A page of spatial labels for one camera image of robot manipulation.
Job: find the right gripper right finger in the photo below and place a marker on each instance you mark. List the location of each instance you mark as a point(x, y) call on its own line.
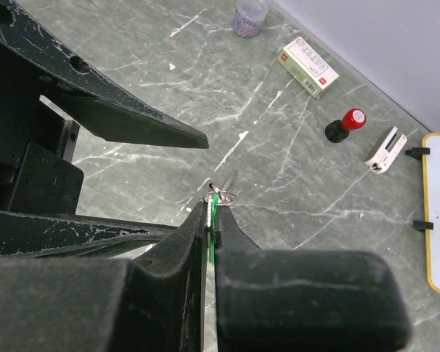
point(303, 300)

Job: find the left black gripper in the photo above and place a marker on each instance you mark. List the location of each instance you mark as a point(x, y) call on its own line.
point(37, 144)

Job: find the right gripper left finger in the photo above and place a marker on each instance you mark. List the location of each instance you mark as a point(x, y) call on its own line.
point(152, 303)

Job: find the green tagged key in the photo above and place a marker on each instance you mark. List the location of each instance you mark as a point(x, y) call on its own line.
point(212, 200)

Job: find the wire keyring with keys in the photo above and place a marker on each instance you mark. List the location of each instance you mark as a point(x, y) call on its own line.
point(227, 192)

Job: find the red black stamp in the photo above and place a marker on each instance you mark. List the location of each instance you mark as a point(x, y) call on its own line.
point(339, 130)

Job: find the white stapler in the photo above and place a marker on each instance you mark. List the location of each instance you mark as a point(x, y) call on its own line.
point(385, 150)

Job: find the white green staples box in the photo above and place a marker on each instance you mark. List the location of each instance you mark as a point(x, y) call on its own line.
point(310, 70)

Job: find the clear plastic cup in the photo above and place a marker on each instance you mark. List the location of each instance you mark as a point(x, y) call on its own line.
point(249, 17)

